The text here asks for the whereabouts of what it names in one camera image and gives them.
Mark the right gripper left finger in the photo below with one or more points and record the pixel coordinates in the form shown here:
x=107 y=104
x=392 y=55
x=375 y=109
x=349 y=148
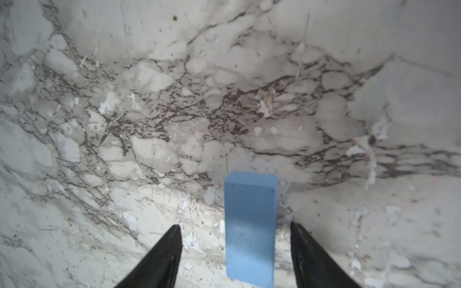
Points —
x=159 y=268

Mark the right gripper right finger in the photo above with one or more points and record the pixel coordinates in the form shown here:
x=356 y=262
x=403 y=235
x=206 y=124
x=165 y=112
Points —
x=313 y=266

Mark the blue block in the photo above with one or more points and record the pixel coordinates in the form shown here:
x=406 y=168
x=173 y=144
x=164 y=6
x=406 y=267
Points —
x=250 y=211

